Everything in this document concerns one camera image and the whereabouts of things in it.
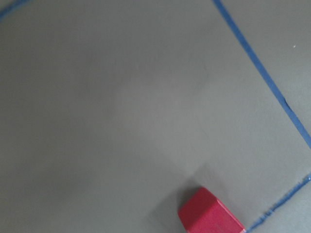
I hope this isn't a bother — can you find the red block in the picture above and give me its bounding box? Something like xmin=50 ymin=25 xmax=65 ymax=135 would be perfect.
xmin=178 ymin=187 xmax=246 ymax=233

